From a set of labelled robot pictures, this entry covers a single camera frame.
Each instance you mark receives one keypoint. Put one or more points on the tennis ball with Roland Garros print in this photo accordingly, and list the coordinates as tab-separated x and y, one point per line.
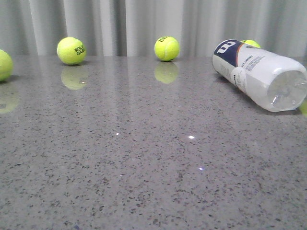
71	51

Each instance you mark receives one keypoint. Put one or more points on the tennis ball far left edge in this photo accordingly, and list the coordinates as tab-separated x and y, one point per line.
6	65

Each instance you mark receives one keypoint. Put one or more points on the grey pleated curtain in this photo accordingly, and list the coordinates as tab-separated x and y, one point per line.
131	27

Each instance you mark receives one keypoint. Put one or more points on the white blue tennis ball can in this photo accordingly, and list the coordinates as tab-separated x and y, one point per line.
274	82

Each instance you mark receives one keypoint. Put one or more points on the middle tennis ball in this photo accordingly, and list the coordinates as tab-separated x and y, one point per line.
166	48

